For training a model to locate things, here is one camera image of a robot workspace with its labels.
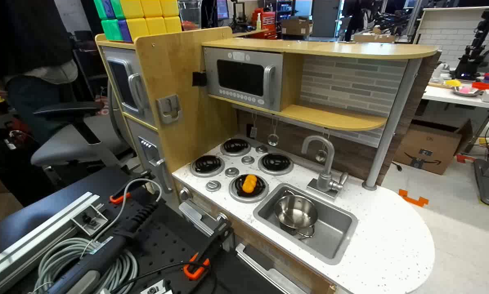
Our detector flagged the orange clamp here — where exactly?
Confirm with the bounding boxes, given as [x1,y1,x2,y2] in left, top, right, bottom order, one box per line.
[181,251,210,281]

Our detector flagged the stove burner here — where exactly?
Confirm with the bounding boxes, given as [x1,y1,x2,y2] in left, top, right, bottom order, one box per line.
[228,173,267,202]
[258,153,292,175]
[189,155,223,178]
[220,139,249,157]

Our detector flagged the front stove burner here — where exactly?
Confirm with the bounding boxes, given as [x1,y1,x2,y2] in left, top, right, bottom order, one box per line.
[228,173,267,202]

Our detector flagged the back stove burner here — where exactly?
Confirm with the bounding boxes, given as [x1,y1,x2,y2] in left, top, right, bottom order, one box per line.
[220,139,249,157]

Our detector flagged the silver pot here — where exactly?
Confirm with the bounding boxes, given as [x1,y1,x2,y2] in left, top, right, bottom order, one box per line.
[276,194,317,232]

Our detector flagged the orange toy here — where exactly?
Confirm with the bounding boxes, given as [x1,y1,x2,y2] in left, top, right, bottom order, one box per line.
[241,173,256,194]

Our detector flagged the silver stove knob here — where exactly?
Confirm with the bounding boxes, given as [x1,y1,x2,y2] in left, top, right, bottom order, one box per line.
[240,155,254,165]
[223,167,238,176]

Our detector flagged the colourful foam blocks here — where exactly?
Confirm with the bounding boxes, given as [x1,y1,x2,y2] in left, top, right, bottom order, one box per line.
[92,0,181,42]

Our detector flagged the toy microwave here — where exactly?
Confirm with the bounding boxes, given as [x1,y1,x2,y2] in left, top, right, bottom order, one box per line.
[204,47,282,111]

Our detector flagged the right stove burner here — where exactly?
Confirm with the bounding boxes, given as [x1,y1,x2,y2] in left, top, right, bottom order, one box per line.
[258,153,292,175]

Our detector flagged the toy kitchen sink basin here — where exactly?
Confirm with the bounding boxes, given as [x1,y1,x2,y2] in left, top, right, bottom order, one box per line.
[254,183,357,265]

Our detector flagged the silver toy faucet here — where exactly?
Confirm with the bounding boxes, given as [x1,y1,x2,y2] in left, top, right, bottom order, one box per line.
[300,136,348,196]

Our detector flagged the cardboard box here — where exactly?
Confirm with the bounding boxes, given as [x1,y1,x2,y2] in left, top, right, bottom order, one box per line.
[393,121,472,175]

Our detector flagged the coiled grey cable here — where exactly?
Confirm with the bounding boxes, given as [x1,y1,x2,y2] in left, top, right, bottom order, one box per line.
[30,237,140,294]

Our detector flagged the left stove burner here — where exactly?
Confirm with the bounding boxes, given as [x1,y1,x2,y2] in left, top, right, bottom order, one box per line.
[189,155,223,178]

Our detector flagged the grey office chair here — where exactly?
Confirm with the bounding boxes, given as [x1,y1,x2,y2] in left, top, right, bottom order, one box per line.
[30,101,130,185]

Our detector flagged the toy oven door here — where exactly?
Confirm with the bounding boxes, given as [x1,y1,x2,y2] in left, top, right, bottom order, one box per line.
[102,47,153,124]

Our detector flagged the wooden toy kitchen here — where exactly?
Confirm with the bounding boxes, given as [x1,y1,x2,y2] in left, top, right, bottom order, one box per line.
[96,28,438,294]

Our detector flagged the aluminium rail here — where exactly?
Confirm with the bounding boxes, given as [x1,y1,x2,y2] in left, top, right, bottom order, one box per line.
[0,193,99,294]

